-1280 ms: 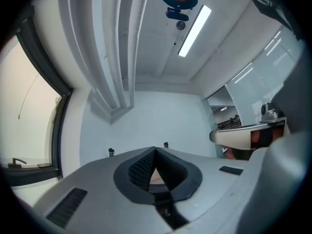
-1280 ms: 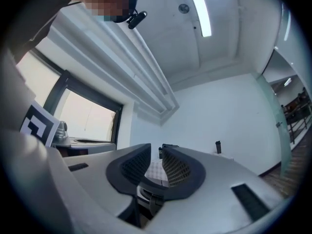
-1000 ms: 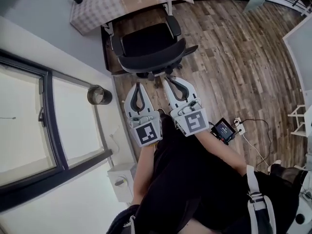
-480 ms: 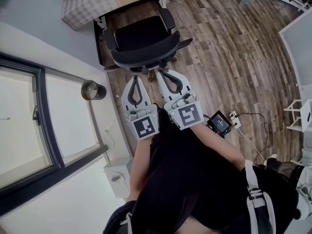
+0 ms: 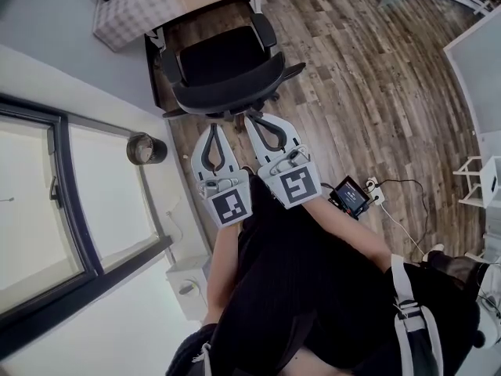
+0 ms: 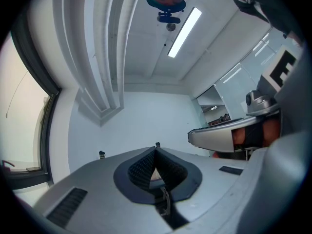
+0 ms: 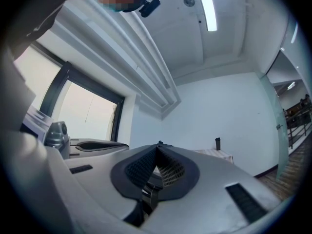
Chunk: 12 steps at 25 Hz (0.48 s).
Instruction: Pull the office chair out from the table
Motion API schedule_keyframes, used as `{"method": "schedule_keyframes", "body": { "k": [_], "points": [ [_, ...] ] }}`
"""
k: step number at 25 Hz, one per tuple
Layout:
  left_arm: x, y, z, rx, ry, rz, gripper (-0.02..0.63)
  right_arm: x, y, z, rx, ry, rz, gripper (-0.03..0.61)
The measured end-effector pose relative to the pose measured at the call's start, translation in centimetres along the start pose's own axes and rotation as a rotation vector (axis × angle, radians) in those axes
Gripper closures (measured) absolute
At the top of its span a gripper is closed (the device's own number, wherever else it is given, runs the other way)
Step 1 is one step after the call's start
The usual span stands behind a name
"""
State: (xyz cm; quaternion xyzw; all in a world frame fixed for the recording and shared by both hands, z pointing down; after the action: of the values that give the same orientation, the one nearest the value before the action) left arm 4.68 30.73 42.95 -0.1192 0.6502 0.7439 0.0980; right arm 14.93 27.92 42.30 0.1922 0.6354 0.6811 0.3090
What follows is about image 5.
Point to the black office chair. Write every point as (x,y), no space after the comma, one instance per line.
(223,61)

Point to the round black pot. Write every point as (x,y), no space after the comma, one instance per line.
(146,151)

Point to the white wall box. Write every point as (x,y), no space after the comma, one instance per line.
(188,288)

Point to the small black monitor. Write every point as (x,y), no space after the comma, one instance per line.
(350,196)

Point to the white cabinet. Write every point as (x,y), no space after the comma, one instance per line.
(481,73)

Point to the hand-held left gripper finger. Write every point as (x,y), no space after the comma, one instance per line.
(231,159)
(197,159)

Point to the person's right forearm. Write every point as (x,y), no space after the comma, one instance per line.
(344,229)

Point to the white storage box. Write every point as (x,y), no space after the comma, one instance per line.
(492,182)

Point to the white shelf rack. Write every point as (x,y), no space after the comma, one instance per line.
(469,182)

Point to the person's black clothing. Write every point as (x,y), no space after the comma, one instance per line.
(313,308)

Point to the white power strip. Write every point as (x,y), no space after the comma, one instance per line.
(375,190)

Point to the black framed window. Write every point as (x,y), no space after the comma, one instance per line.
(78,229)

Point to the thin grey window rod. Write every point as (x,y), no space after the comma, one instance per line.
(7,200)

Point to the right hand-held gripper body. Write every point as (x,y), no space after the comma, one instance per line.
(293,182)

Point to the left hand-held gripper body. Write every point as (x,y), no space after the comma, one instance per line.
(231,204)

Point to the white desk frame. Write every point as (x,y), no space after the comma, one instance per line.
(256,2)

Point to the checked beige tablecloth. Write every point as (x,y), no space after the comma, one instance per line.
(129,18)

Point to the person's left forearm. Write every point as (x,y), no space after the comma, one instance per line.
(221,272)

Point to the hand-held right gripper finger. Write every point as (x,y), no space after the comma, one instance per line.
(291,133)
(256,143)

